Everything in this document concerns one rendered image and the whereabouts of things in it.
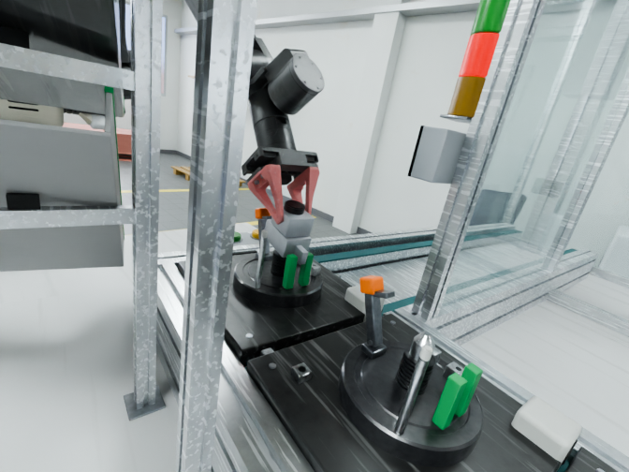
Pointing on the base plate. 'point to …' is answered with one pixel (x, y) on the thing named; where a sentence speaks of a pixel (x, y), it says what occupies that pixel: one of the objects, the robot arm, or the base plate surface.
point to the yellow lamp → (466, 95)
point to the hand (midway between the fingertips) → (292, 216)
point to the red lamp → (478, 54)
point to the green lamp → (490, 16)
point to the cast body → (291, 231)
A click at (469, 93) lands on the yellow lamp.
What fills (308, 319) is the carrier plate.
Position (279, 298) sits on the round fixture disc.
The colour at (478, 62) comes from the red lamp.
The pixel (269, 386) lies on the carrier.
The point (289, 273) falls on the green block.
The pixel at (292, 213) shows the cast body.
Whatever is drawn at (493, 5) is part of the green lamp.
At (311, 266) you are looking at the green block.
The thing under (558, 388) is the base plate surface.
